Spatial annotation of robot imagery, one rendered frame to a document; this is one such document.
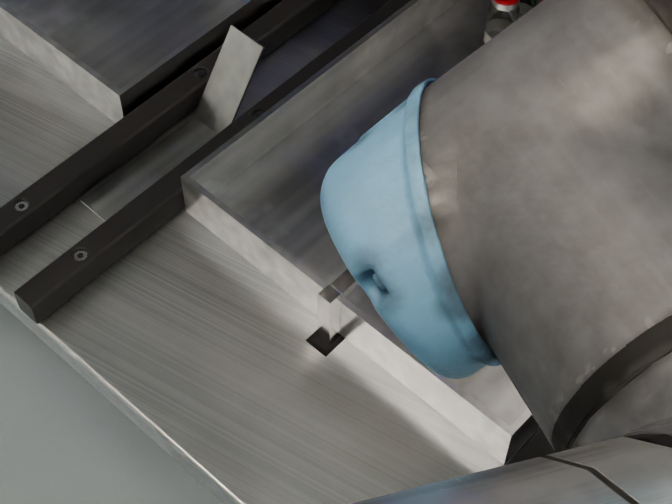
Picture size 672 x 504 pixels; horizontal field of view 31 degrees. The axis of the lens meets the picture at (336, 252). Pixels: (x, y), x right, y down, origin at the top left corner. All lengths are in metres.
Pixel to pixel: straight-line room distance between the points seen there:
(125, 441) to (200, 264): 0.96
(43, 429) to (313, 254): 1.02
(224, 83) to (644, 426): 0.57
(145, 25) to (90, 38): 0.04
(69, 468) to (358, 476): 1.04
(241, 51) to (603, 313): 0.54
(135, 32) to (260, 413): 0.32
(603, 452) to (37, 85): 0.67
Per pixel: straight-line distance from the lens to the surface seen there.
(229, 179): 0.79
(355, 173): 0.33
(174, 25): 0.89
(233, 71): 0.81
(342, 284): 0.69
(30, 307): 0.73
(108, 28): 0.90
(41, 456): 1.71
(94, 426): 1.71
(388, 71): 0.85
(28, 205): 0.78
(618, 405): 0.28
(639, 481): 0.24
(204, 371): 0.71
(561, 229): 0.30
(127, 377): 0.72
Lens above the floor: 1.49
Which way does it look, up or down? 54 degrees down
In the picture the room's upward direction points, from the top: 1 degrees clockwise
